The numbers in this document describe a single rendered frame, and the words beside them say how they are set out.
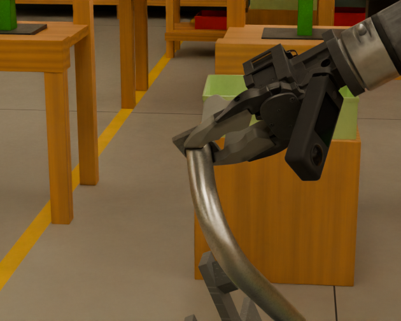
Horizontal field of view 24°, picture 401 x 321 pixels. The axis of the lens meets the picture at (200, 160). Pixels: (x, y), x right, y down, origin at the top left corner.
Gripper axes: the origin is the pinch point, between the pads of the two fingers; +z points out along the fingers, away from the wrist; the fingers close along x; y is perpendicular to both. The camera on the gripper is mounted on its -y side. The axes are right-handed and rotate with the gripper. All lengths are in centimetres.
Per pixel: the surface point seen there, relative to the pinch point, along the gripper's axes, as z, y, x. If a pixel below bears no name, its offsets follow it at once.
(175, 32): 167, 613, -412
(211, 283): 8.4, -5.5, -15.3
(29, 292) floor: 155, 161, -172
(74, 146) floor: 189, 348, -265
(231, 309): 8.7, -6.4, -20.8
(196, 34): 150, 604, -419
